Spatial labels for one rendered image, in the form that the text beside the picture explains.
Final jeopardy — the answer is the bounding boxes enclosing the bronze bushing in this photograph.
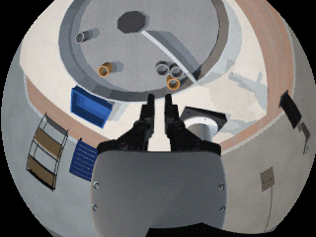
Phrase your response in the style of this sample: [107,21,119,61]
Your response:
[98,62,113,77]
[167,75,180,90]

